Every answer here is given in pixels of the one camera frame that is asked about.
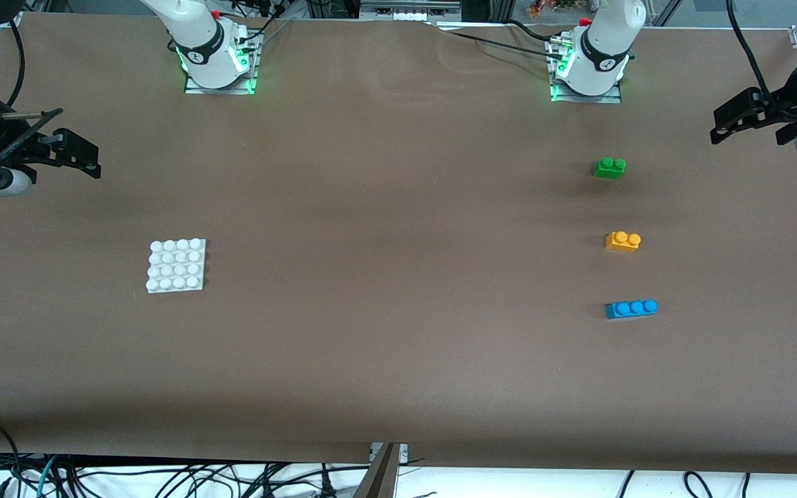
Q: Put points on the yellow two-stud block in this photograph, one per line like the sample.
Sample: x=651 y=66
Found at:
x=623 y=242

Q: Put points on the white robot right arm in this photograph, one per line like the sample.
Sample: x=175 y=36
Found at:
x=205 y=41

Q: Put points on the brown table cover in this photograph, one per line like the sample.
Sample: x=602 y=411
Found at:
x=481 y=387

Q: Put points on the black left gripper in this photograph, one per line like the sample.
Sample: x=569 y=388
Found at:
x=786 y=109

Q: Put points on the black frame post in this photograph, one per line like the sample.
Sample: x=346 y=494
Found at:
x=333 y=8
x=488 y=8

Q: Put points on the aluminium profile post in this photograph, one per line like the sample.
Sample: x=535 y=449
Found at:
x=381 y=481

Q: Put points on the blue three-stud block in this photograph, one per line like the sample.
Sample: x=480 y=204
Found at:
x=630 y=309

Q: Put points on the white studded base plate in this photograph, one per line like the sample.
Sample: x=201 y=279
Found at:
x=177 y=266

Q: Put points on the colourful toy pile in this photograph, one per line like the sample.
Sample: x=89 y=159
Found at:
x=551 y=7

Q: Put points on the grey power strip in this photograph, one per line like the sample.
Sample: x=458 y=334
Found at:
x=409 y=8

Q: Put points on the thin grey metal rod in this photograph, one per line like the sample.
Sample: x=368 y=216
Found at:
x=25 y=114

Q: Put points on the green two-stud block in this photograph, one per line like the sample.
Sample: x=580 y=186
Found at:
x=609 y=169

